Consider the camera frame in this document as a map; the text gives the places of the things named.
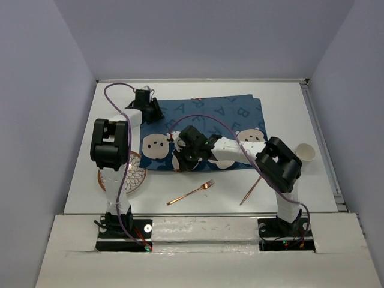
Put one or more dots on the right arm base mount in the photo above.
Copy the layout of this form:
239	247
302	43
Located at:
271	238

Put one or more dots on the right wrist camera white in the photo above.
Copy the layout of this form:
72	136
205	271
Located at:
175	138

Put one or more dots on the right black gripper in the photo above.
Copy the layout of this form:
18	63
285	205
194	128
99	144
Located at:
184	164

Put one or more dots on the white mug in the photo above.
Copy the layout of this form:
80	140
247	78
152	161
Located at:
305	152

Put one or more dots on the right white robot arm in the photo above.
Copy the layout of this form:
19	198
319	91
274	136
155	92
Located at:
272	160

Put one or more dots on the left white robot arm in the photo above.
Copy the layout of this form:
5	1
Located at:
110	151

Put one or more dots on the copper knife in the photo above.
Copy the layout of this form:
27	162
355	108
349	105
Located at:
250	191

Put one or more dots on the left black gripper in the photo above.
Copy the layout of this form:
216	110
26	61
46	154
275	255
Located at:
158	114

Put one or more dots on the blue cartoon placemat cloth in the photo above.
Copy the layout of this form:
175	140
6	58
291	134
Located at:
237	116

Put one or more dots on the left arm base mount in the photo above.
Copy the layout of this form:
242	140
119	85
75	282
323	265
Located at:
114	239

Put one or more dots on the floral patterned plate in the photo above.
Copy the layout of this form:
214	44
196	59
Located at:
130	176

